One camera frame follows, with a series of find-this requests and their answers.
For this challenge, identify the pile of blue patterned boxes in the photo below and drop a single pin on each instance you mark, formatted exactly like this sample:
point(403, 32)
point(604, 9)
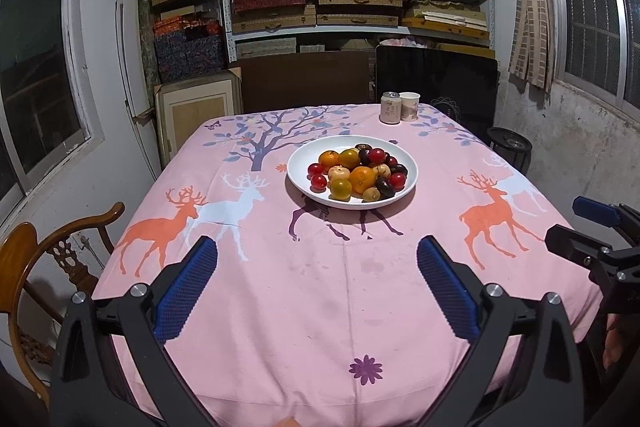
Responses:
point(187, 52)

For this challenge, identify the barred window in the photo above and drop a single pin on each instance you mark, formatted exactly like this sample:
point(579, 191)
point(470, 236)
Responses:
point(590, 17)

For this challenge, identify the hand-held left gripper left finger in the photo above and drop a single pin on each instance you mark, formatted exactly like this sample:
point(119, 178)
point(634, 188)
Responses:
point(187, 292)

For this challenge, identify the dark water chestnut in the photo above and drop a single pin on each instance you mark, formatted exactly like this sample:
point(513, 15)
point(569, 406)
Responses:
point(384, 187)
point(363, 147)
point(400, 168)
point(366, 157)

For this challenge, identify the black round stool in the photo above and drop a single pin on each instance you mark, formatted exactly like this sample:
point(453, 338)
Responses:
point(510, 147)

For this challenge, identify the green-orange tangerine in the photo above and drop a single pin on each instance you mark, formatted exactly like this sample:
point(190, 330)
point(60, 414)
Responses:
point(340, 189)
point(349, 158)

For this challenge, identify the white framed window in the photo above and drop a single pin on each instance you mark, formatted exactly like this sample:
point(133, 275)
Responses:
point(35, 82)

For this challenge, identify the cherry tomato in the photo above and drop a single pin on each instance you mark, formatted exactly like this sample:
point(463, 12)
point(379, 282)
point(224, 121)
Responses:
point(315, 169)
point(392, 161)
point(397, 180)
point(377, 154)
point(318, 181)

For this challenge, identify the carved wooden chair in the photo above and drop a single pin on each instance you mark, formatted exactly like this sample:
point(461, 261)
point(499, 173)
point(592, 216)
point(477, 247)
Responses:
point(20, 252)

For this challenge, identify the paper cup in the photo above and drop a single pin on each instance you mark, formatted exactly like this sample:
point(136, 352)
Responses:
point(410, 107)

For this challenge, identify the person's right hand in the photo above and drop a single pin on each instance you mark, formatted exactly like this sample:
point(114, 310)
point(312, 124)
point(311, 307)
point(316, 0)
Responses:
point(611, 339)

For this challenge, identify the pale drink can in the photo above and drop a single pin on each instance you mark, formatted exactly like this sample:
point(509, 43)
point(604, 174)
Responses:
point(390, 109)

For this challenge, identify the yellow round fruit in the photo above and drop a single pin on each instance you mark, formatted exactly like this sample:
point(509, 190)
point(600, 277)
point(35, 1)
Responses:
point(382, 169)
point(371, 194)
point(338, 172)

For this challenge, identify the pink cloth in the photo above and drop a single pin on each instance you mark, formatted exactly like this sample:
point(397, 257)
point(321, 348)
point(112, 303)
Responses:
point(400, 42)

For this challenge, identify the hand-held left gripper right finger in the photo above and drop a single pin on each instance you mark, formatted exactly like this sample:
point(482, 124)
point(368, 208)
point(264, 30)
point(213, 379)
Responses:
point(447, 292)

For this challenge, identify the large orange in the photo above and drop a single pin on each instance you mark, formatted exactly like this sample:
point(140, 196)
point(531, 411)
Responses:
point(362, 178)

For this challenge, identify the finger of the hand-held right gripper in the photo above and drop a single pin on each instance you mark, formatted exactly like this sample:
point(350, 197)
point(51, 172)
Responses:
point(595, 209)
point(570, 242)

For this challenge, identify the small orange tangerine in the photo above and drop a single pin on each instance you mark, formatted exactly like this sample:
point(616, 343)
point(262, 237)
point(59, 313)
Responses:
point(329, 159)

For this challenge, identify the cream framed panel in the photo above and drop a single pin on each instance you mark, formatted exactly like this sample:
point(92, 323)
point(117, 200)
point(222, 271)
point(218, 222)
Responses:
point(197, 117)

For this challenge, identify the white oval plate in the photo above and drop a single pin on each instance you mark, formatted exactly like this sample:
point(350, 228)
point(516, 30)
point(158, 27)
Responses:
point(300, 165)

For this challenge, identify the pink deer print tablecloth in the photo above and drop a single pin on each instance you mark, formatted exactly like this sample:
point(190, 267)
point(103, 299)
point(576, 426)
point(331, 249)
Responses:
point(300, 307)

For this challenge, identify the white wooden strip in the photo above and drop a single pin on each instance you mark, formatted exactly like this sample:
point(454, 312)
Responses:
point(127, 82)

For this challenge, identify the brown wooden board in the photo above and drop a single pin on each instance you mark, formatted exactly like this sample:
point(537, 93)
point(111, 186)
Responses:
point(305, 82)

